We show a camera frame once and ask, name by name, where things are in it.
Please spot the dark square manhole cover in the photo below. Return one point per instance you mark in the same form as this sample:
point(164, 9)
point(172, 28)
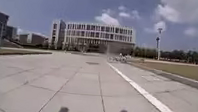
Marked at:
point(92, 63)

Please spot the parked bicycles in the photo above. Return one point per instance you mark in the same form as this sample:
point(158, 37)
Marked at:
point(117, 58)

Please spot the large white grid-front building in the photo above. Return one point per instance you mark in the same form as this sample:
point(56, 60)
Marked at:
point(95, 35)

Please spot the tall white pole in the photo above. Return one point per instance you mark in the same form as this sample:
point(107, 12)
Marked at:
point(159, 42)

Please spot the low grey building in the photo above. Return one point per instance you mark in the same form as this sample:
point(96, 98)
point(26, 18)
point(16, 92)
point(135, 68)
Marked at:
point(33, 39)

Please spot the row of trees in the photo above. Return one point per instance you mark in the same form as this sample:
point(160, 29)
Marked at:
point(174, 55)

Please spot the grey concrete kerb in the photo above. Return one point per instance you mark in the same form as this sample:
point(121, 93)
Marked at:
point(179, 78)

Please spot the thin grey pole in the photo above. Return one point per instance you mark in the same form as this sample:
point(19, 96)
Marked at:
point(1, 35)

